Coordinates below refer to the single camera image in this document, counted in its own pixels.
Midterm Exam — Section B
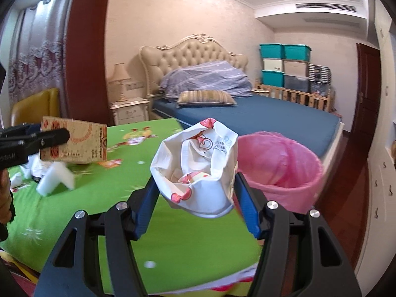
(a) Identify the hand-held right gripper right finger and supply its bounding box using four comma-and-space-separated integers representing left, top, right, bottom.
233, 172, 362, 297

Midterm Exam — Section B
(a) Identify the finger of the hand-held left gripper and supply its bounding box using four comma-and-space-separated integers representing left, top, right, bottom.
21, 127, 70, 156
0, 124, 42, 140

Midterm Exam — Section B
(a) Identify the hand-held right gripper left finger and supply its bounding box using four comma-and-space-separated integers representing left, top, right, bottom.
34, 176, 161, 297

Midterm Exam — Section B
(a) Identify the brown cardboard box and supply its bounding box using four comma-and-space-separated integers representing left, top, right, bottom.
40, 116, 108, 165

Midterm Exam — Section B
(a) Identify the white foam block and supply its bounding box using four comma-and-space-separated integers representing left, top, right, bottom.
35, 162, 76, 197

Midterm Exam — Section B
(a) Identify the white printed plastic bag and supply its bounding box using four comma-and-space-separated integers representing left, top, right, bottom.
150, 118, 239, 219

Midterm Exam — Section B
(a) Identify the pink lined waste bin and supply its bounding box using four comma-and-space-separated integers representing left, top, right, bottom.
237, 131, 324, 215

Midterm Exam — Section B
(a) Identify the person's left hand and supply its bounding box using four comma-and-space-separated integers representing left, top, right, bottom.
0, 170, 15, 224

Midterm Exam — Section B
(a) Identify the white crumpled paper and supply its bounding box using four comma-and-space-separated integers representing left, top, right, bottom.
11, 164, 36, 189

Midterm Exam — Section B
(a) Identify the yellow chair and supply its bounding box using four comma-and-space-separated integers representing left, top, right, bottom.
11, 87, 60, 127

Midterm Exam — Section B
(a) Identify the green cartoon printed tablecloth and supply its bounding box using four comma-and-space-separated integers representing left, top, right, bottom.
0, 118, 263, 294

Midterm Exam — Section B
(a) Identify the lace patterned curtain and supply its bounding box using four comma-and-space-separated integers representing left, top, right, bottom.
0, 0, 74, 113

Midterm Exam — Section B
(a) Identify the cream carved nightstand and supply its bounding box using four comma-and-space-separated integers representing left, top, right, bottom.
110, 97, 151, 127

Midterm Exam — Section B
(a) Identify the beige table lamp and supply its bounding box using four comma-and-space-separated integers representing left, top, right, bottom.
109, 63, 131, 102

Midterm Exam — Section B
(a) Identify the cream tufted bed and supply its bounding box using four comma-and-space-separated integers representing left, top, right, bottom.
139, 32, 345, 161

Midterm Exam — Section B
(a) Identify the brown striped pillow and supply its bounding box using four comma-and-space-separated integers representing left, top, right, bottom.
176, 90, 237, 107

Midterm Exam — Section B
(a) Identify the teal storage box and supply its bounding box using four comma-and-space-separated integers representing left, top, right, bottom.
283, 44, 312, 61
261, 70, 285, 87
259, 44, 285, 59

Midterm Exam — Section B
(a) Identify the grey translucent storage box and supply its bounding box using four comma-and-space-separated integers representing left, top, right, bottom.
284, 74, 310, 93

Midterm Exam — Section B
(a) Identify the white wardrobe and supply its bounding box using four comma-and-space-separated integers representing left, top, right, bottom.
353, 0, 396, 285

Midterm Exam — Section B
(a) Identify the purple striped quilt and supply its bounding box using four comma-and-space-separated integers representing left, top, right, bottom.
159, 60, 253, 99

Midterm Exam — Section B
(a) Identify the dark printed carton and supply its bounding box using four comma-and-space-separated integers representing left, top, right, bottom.
309, 82, 330, 95

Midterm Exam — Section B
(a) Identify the beige storage box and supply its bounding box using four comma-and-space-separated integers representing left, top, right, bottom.
283, 59, 310, 76
262, 58, 285, 71

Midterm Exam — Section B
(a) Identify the black striped carton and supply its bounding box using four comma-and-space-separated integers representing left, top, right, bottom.
309, 64, 332, 84

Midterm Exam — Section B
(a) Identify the dark wooden door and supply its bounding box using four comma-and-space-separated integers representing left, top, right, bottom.
356, 43, 381, 162

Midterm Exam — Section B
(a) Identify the ceiling air vent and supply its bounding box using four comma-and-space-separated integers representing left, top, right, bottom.
295, 3, 356, 11

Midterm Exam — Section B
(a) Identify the wooden crib rail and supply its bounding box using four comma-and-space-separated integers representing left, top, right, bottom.
255, 80, 336, 112

